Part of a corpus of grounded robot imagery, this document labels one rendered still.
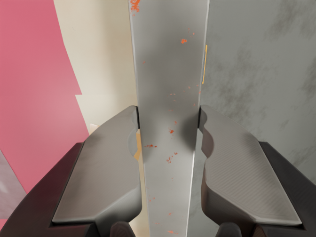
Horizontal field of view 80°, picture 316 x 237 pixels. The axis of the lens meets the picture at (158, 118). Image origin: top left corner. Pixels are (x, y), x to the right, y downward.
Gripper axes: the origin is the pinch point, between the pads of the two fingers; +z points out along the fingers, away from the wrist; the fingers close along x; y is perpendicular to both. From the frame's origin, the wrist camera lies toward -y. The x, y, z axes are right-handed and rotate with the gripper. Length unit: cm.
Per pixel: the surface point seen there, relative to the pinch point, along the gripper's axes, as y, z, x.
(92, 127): 3.1, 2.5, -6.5
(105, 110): 1.4, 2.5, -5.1
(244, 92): 82, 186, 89
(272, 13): 5, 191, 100
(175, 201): 8.5, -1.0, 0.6
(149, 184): 6.2, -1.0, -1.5
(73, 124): 2.8, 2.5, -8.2
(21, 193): 11.9, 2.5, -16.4
